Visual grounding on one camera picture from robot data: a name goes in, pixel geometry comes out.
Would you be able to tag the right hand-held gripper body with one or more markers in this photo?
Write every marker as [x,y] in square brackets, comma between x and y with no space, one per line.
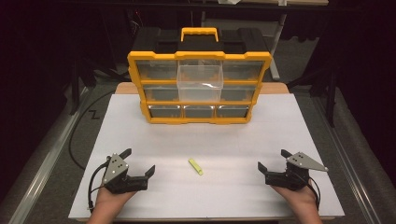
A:
[292,179]

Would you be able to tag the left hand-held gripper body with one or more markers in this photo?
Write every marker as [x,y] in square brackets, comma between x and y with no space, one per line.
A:
[115,168]

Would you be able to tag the small yellow-green plastic stick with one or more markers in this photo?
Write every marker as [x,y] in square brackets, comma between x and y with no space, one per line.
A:
[195,166]

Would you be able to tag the pulled-out clear plastic drawer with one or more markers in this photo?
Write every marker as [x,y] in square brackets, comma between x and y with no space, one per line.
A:
[200,81]

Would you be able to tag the yellow and black organizer case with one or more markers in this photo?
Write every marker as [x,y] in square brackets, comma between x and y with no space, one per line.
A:
[199,55]

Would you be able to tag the person's right hand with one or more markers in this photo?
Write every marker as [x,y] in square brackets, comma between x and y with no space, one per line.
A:
[300,199]

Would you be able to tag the person's left hand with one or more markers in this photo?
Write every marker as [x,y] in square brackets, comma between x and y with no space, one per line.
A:
[109,200]

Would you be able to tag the white board table cover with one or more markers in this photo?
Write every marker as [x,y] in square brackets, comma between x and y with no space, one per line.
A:
[218,140]

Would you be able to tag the black metal stand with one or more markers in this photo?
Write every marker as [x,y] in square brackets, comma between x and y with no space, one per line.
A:
[332,93]
[76,84]

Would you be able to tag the set of closed clear bins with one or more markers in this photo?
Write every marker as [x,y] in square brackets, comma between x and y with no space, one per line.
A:
[157,70]

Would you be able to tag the metal floor rail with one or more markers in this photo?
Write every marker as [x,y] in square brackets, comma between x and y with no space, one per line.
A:
[345,161]
[46,161]

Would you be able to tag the white metal post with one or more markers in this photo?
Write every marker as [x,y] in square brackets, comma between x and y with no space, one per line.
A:
[275,49]

